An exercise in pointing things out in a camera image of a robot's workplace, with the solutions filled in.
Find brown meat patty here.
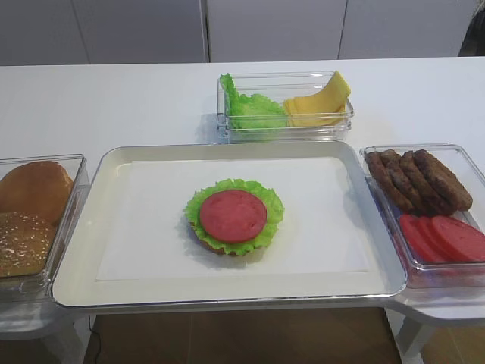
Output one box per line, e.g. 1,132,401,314
380,149,436,216
414,149,473,211
365,152,414,213
399,151,455,216

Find green lettuce leaf on bun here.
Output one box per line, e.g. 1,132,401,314
184,179,284,254

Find red tomato slice on lettuce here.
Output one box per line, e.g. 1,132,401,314
199,190,268,243

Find green lettuce leaves in container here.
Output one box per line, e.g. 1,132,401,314
219,74,287,129

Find bottom bun under lettuce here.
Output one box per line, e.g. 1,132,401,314
188,221,246,256

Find clear lettuce and cheese container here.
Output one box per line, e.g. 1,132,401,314
217,71,354,143

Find yellow cheese slices stack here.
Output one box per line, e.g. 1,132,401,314
283,71,351,127

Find white paper tray liner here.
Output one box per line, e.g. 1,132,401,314
97,157,371,281

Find clear patty and tomato container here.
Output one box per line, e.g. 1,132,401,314
360,143,484,288

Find left red tomato slice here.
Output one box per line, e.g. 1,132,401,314
399,215,445,264

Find large white serving tray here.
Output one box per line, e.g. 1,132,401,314
52,142,407,311

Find plain brown bun bottom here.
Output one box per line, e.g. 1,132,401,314
1,161,74,226

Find clear bun container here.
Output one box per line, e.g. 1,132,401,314
1,155,89,303

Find middle red tomato slice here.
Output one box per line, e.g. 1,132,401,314
417,217,458,263

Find sesame bun top near tray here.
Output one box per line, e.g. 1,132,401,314
1,212,55,278

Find right red tomato slice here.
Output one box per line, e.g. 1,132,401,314
431,216,484,262

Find thin black floor cable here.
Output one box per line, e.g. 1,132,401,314
86,314,100,364

